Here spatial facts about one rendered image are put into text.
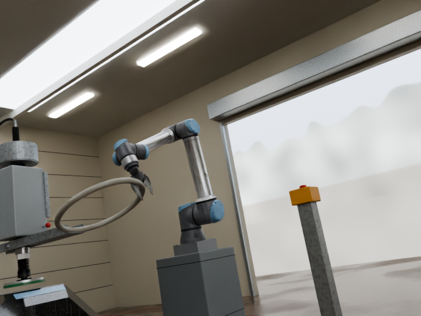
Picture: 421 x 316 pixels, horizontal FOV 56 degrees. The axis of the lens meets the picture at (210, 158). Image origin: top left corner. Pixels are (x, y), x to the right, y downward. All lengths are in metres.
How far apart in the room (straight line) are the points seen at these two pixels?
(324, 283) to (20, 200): 1.74
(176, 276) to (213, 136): 5.10
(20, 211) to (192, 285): 1.13
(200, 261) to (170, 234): 5.63
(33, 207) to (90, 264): 6.79
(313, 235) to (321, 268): 0.17
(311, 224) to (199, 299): 0.93
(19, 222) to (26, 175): 0.29
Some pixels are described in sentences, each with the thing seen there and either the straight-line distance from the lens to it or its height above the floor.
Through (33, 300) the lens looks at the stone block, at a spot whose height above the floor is 0.74.
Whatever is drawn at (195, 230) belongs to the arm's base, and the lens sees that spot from 2.83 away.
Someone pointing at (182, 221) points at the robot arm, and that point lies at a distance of 2.85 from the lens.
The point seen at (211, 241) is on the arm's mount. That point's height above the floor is 0.91.
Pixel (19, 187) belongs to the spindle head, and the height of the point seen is 1.38.
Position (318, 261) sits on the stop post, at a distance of 2.14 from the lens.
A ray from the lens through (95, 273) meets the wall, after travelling 9.40.
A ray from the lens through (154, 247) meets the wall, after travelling 8.58.
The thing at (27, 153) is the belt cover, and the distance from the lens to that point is 2.64.
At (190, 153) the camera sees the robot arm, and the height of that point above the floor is 1.52.
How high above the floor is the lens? 0.84
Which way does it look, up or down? 13 degrees up
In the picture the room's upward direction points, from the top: 10 degrees counter-clockwise
